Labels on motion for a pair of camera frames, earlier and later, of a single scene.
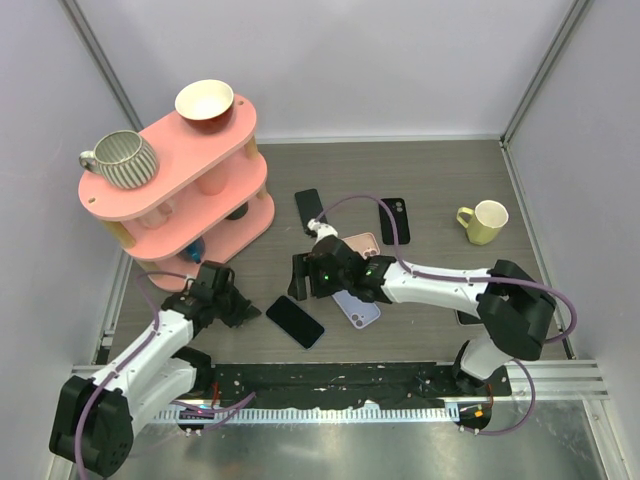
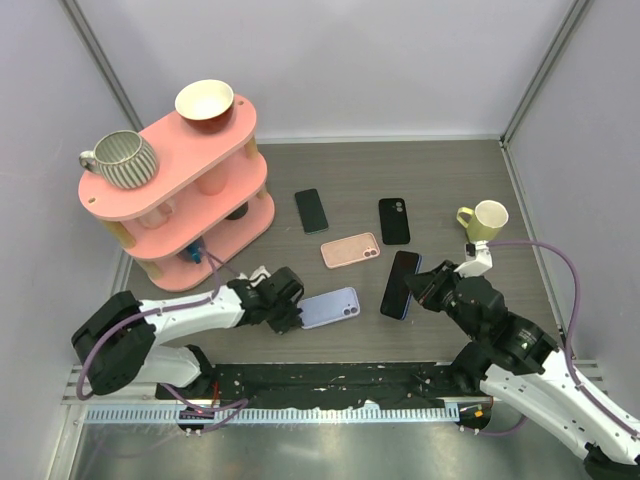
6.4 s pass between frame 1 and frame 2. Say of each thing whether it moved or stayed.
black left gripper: moved
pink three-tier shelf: stayed
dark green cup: stayed
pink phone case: stayed
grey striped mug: stayed
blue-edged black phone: moved
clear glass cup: stayed
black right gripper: moved
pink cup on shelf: stayed
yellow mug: stayed
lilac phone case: moved
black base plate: stayed
